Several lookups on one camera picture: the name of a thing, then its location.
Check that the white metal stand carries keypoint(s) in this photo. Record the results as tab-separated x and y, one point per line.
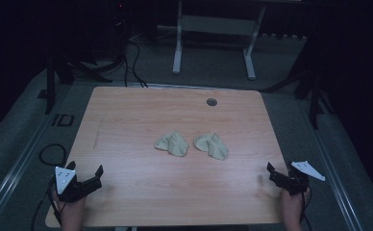
213	25

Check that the grey round table grommet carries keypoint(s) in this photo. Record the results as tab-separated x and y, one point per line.
211	102

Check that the person's right hand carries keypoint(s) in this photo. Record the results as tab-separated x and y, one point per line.
290	205

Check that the black metal stand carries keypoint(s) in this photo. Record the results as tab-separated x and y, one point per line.
50	86
314	96

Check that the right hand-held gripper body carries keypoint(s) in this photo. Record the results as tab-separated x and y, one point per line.
295	184

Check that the black floor bracket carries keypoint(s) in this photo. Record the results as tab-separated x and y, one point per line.
62	120

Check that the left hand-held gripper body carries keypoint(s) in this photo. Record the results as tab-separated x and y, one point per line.
79	189

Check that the metal floor rail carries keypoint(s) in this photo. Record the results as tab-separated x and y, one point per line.
18	168
332	179

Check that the person's left hand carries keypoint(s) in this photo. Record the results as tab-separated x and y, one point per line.
72	210

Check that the beige sock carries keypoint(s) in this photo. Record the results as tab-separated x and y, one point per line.
173	144
215	147

